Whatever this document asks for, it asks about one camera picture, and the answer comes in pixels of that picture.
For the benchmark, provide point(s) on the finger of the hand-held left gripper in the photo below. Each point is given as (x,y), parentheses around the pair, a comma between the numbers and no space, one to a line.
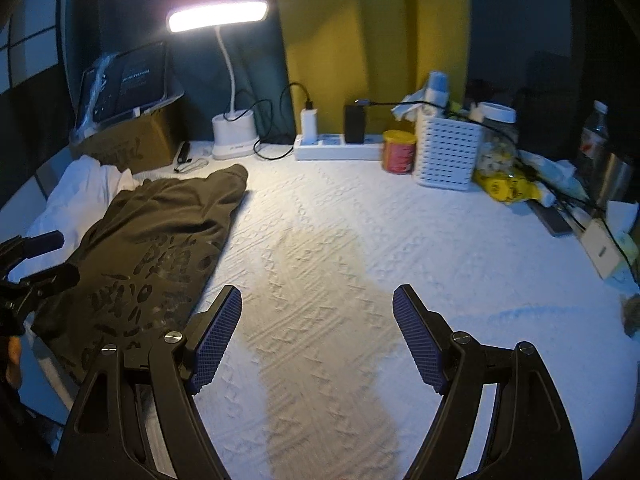
(35,244)
(45,282)

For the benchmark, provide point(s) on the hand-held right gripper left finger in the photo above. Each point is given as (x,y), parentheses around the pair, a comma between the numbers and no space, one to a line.
(215,340)

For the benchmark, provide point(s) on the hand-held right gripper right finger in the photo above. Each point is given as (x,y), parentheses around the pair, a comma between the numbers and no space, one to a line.
(417,340)

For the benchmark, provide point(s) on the brown t-shirt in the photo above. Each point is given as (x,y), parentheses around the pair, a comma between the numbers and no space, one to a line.
(150,240)

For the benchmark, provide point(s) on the white cloth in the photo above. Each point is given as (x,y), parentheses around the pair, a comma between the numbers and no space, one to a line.
(75,195)

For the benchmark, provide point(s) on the cardboard box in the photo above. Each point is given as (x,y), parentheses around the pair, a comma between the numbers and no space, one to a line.
(135,135)

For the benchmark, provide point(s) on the small black flashlight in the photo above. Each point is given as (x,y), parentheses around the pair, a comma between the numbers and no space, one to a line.
(182,152)

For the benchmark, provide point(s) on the yellow snack packet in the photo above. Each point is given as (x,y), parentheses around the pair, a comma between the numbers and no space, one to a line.
(505,187)

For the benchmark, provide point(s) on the dark smartphone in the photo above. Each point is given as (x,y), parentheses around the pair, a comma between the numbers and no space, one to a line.
(555,220)

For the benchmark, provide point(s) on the white perforated basket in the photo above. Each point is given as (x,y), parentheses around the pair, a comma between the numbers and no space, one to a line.
(447,155)

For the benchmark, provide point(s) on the red can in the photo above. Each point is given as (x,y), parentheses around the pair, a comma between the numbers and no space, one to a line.
(399,152)

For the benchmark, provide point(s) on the black tablet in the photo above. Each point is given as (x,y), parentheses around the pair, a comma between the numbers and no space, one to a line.
(130,80)

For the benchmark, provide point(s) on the white desk lamp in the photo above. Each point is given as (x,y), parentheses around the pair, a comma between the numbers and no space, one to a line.
(232,135)

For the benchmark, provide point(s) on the white power strip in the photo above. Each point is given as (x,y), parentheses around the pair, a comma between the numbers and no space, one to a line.
(330,150)

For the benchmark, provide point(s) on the small stone figurine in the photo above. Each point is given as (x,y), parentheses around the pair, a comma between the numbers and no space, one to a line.
(632,315)

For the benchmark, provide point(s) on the blue and white cloth pack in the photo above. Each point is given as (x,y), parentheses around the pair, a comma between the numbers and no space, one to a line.
(555,170)

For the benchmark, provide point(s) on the white charger plug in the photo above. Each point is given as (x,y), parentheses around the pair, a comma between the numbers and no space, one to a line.
(309,127)

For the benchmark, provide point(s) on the clear jar with white lid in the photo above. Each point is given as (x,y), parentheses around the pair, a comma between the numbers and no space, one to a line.
(497,115)

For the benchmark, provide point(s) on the yellow-green tissue pack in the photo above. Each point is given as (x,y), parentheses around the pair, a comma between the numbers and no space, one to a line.
(622,215)

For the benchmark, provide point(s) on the spray bottle with grey-blue cap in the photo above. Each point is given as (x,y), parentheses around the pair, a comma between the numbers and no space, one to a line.
(437,87)

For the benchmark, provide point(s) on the stainless steel thermos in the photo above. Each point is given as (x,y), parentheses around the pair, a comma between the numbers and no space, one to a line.
(615,180)

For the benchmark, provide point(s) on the clear plastic water bottle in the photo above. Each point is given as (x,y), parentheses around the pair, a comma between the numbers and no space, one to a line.
(592,135)

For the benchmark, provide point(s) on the wide yellow curtain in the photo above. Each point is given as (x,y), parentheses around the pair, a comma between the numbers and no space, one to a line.
(350,50)

